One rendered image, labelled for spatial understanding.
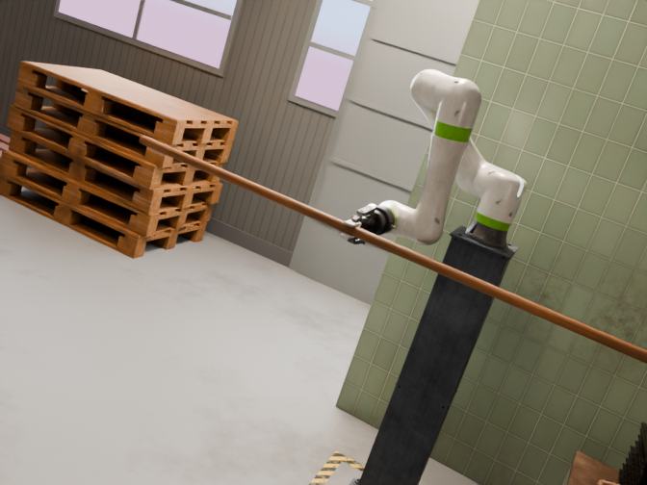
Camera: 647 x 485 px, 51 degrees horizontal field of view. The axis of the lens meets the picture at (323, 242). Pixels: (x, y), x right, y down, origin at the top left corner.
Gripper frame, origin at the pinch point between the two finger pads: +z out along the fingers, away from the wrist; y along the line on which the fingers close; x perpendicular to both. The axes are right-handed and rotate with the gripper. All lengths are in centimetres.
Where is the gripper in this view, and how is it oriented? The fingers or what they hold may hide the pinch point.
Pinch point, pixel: (350, 229)
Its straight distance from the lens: 197.4
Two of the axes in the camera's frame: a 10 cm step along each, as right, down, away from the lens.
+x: -8.6, -3.8, 3.5
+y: -2.9, 9.2, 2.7
